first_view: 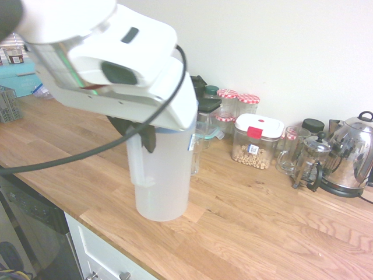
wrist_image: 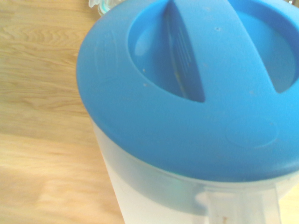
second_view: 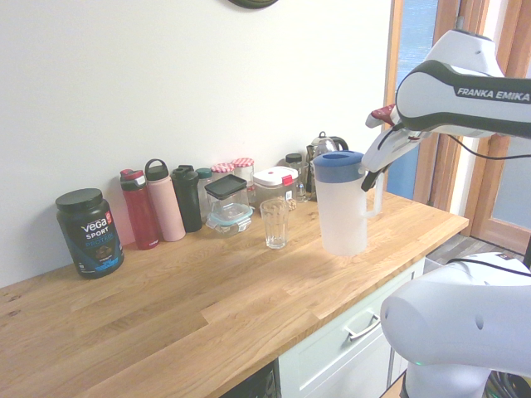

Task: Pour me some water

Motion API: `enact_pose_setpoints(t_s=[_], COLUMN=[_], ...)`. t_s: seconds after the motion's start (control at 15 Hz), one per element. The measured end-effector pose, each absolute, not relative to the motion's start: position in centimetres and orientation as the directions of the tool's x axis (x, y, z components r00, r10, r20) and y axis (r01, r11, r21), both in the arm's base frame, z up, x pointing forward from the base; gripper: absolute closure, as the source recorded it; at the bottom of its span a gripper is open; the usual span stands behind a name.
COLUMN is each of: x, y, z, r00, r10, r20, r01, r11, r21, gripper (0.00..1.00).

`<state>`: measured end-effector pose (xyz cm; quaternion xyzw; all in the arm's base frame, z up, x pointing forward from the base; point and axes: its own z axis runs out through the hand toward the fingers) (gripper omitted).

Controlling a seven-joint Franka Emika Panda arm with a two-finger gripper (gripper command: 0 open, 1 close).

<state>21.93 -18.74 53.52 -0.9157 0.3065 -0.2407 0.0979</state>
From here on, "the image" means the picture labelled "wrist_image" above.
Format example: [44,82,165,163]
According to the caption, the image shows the clear pitcher with blue lid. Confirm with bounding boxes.
[76,0,299,224]

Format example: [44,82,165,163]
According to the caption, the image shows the glass container with teal lid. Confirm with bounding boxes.
[88,0,122,17]

